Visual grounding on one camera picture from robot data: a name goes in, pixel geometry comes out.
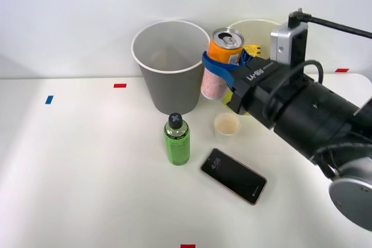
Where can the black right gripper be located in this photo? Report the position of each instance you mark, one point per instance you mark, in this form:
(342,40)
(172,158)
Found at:
(260,91)

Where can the orange and pink drink can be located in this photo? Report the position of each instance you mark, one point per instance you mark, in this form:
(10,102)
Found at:
(224,51)

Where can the silver and black right arm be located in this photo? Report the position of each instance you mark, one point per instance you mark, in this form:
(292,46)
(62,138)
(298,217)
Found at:
(314,111)

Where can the yellow drink can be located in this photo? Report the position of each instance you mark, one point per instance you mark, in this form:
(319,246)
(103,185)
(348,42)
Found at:
(252,50)

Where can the yellow-green plastic waste bin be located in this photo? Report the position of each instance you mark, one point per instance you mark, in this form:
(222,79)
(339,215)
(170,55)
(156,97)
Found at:
(261,30)

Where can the small white paper cup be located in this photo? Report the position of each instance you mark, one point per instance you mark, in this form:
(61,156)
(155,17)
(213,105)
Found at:
(227,123)

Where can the grey plastic waste bin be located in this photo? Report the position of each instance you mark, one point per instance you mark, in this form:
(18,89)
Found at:
(174,91)

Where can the green bottle with black cap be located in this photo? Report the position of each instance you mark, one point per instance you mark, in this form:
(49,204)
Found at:
(177,146)

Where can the black smartphone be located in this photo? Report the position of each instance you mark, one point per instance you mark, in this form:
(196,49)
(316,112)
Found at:
(232,176)

